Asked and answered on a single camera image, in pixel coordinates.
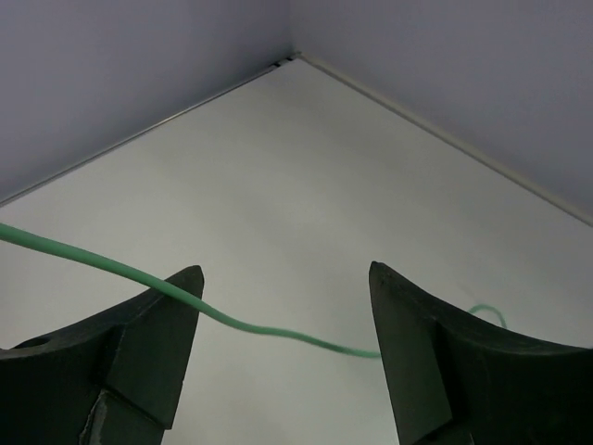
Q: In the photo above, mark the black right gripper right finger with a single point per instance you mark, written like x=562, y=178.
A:
x=454, y=378

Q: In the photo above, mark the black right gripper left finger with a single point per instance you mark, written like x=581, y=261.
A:
x=113, y=378

